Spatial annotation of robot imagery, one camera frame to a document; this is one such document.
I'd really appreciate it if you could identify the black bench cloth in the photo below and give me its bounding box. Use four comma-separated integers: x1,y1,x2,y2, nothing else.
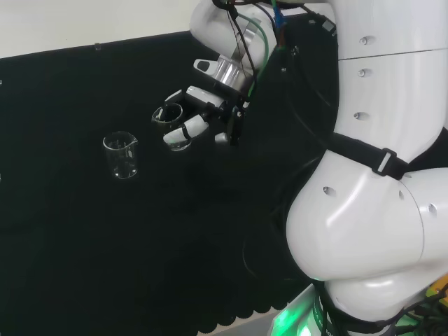
0,13,342,336

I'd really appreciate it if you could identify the green cable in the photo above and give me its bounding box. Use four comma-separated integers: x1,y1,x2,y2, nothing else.
244,0,291,106

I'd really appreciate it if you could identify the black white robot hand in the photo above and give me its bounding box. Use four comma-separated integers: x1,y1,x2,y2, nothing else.
152,85,250,146

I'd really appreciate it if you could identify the white wrist camera shell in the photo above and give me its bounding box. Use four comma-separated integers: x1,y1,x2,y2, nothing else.
192,58,221,77

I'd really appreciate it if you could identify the clear glass beaker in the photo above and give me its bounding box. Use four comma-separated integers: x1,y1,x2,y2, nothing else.
102,131,139,179
151,101,193,152

